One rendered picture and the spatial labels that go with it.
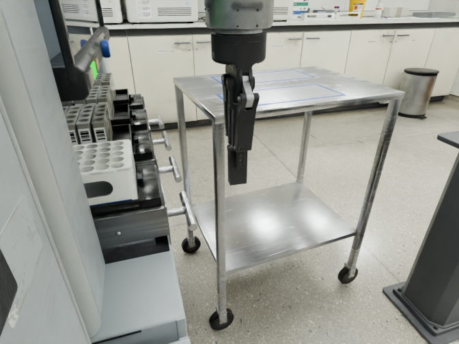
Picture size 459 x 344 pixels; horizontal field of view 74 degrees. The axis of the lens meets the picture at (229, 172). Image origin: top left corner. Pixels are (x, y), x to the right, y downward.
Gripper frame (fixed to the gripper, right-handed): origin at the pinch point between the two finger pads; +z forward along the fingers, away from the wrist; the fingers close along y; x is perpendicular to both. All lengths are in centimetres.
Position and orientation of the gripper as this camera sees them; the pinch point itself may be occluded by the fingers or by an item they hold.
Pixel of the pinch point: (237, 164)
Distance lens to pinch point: 50.8
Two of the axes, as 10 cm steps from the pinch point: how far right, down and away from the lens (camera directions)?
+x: 9.7, -1.1, 1.9
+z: 0.0, 8.7, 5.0
